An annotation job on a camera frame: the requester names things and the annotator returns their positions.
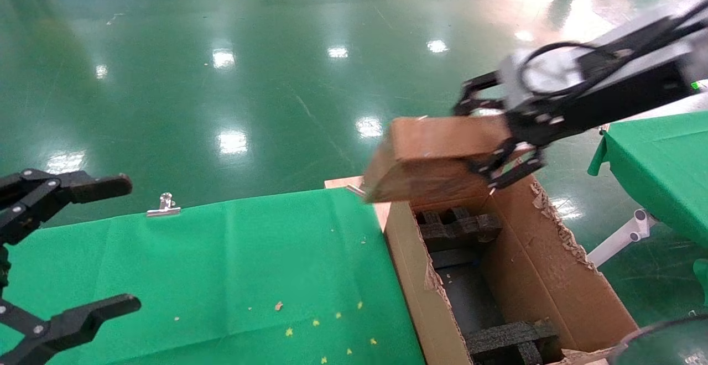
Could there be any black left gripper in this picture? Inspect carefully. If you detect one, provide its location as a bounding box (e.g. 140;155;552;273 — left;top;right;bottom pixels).
0;169;142;365

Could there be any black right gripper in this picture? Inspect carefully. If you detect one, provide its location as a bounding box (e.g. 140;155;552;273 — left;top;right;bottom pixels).
454;58;693;190

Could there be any small brown cardboard box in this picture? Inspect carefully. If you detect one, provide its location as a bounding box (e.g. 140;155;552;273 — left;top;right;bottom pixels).
362;115;535;205

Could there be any large open cardboard carton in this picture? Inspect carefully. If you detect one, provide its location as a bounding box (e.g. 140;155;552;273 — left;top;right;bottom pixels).
382;174;640;365

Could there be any black foam insert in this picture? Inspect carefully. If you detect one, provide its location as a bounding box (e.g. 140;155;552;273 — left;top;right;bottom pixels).
465;320;559;365
416;206;504;269

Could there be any large green table cloth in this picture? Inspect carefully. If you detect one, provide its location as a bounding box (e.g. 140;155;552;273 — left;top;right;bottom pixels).
0;188;426;365

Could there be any white table leg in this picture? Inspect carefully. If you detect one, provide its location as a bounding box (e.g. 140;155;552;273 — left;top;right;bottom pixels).
586;208;659;268

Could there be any green side table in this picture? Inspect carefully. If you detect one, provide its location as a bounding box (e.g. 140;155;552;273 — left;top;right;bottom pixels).
587;112;708;247

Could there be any small green cloth piece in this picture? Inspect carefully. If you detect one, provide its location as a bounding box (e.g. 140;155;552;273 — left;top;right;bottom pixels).
694;260;708;306

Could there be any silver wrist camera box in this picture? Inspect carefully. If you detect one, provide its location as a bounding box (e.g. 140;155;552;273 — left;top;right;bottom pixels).
501;49;587;113

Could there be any black camera cable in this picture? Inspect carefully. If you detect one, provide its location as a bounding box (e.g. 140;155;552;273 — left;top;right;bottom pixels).
517;0;708;101

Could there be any silver camera mounting bracket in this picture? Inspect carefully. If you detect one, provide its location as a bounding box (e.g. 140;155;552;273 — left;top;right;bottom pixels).
581;4;708;74

